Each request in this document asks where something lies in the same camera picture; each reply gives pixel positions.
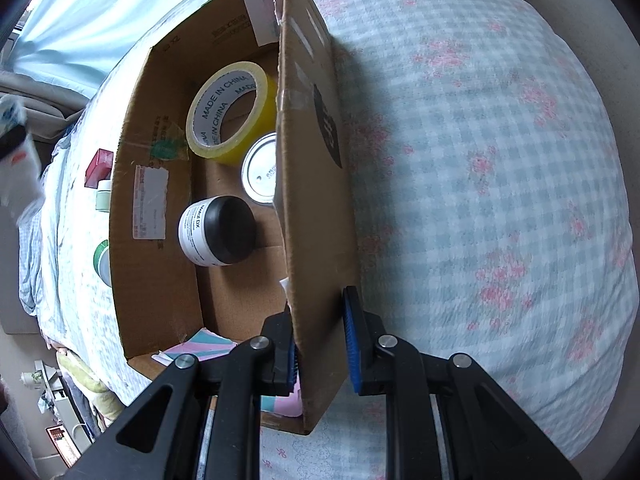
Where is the yellow tape roll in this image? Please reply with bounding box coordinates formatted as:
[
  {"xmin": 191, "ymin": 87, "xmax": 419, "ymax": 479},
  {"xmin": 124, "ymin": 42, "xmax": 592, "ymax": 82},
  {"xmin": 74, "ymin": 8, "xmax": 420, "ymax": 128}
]
[{"xmin": 185, "ymin": 61, "xmax": 279, "ymax": 166}]

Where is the small red box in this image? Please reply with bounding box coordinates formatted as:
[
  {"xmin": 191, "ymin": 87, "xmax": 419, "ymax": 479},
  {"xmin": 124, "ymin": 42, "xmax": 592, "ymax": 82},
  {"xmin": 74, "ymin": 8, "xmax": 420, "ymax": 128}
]
[{"xmin": 84, "ymin": 149, "xmax": 115, "ymax": 190}]

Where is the red flat item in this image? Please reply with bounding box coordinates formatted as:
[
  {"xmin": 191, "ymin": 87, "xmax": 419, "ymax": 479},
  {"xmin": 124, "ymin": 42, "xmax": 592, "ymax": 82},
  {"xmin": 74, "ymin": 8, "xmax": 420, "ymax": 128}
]
[{"xmin": 45, "ymin": 425, "xmax": 81, "ymax": 466}]

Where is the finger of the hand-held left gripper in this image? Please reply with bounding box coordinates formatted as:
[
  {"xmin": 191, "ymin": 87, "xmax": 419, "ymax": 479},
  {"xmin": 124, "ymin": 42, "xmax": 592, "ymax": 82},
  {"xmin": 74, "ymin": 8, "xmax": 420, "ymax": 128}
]
[{"xmin": 0, "ymin": 126, "xmax": 28, "ymax": 158}]

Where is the cardboard box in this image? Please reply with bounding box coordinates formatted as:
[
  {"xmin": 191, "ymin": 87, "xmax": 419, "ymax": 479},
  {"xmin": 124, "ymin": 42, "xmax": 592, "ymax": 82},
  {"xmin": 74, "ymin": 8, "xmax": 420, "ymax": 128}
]
[{"xmin": 109, "ymin": 0, "xmax": 362, "ymax": 436}]

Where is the white jar green lid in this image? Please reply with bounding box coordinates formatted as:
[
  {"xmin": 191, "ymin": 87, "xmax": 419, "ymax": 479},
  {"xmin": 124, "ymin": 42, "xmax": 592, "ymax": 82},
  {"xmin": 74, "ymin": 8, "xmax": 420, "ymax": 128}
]
[{"xmin": 92, "ymin": 239, "xmax": 112, "ymax": 288}]

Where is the white jar black lid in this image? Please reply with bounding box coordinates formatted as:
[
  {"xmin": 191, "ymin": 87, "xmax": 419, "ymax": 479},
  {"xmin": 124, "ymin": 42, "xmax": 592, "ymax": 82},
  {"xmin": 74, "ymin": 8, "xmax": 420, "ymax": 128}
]
[{"xmin": 178, "ymin": 196, "xmax": 257, "ymax": 267}]

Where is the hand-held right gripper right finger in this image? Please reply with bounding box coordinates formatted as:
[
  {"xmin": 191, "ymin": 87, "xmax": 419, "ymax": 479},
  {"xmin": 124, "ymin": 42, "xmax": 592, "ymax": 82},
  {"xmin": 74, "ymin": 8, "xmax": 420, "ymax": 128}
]
[{"xmin": 342, "ymin": 286, "xmax": 583, "ymax": 480}]

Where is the green patterned cushion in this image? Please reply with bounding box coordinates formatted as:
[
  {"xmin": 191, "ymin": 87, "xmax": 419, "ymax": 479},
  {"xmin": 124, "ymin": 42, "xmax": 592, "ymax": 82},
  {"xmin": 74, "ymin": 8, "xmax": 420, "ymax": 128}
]
[{"xmin": 57, "ymin": 352, "xmax": 126, "ymax": 421}]

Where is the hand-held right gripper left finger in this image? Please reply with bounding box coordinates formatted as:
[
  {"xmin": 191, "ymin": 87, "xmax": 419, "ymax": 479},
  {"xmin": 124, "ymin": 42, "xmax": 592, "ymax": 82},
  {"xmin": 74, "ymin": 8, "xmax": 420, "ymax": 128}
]
[{"xmin": 65, "ymin": 305, "xmax": 301, "ymax": 480}]

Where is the grey-brown curtain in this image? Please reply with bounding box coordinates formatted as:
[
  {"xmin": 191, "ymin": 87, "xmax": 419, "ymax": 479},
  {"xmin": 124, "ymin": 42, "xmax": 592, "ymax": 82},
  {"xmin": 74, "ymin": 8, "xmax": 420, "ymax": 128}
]
[{"xmin": 0, "ymin": 70, "xmax": 88, "ymax": 136}]

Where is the light blue window cloth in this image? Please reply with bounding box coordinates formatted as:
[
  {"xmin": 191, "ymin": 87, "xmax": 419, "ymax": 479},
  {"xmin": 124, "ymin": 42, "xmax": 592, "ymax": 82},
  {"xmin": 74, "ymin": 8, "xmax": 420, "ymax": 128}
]
[{"xmin": 15, "ymin": 0, "xmax": 271, "ymax": 101}]

